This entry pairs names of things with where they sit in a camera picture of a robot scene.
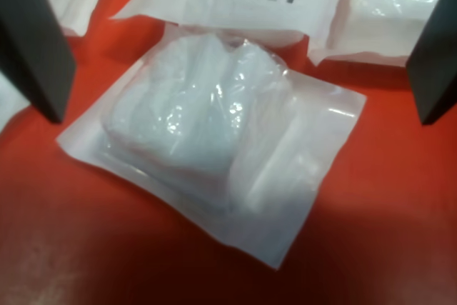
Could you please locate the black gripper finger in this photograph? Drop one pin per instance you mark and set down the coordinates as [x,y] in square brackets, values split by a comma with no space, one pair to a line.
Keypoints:
[32,51]
[439,69]

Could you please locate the red crate holding bandage packs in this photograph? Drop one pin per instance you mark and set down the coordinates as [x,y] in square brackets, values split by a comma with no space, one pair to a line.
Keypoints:
[392,194]

